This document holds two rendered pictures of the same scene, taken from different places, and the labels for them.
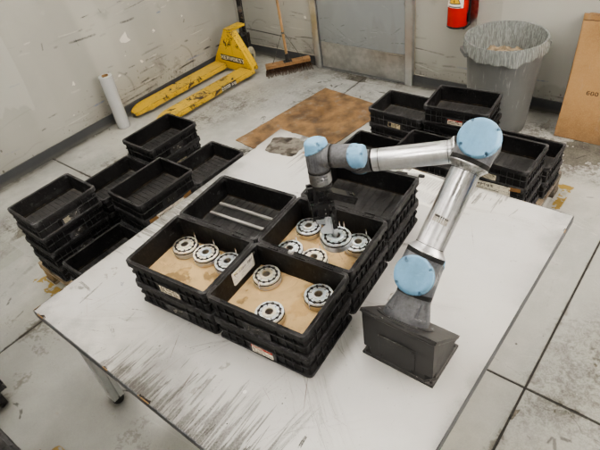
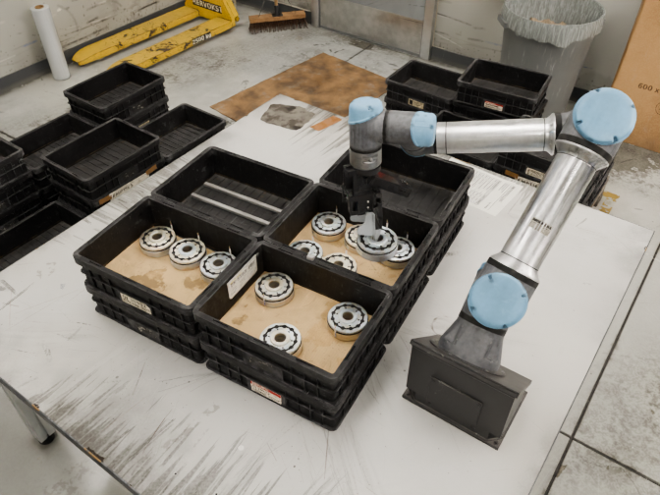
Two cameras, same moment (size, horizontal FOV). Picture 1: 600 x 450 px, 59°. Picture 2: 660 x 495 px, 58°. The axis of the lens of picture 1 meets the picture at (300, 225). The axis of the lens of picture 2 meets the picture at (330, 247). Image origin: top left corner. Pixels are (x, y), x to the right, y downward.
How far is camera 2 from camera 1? 0.37 m
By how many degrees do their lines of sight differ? 7
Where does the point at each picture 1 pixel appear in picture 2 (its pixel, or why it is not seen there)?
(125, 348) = (67, 379)
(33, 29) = not seen: outside the picture
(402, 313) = (468, 351)
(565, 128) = not seen: hidden behind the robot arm
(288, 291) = (304, 310)
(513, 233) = (584, 248)
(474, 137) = (600, 114)
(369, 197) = not seen: hidden behind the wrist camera
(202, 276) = (182, 283)
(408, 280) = (491, 308)
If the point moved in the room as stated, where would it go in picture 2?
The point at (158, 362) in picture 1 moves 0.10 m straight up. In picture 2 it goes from (115, 402) to (105, 378)
